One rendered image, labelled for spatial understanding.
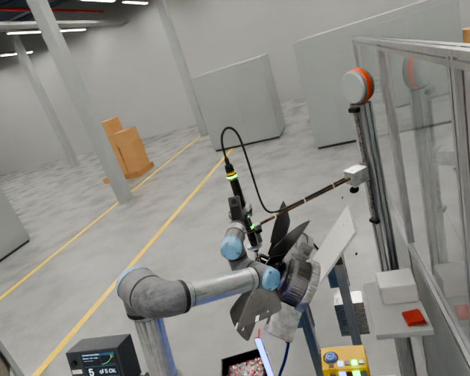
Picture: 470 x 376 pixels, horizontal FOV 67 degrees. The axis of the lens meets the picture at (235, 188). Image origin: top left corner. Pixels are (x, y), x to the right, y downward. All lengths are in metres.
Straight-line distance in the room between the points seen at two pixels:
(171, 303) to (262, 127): 8.02
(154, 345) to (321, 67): 6.16
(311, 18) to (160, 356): 12.86
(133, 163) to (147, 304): 8.84
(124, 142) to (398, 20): 6.70
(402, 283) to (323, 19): 12.09
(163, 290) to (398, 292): 1.23
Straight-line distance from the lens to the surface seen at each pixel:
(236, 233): 1.30
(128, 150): 9.78
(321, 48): 6.87
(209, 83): 9.03
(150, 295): 1.04
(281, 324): 1.77
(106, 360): 1.71
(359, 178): 1.83
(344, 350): 1.51
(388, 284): 1.92
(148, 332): 1.20
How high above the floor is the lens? 2.18
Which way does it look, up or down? 20 degrees down
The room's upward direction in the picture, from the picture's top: 18 degrees counter-clockwise
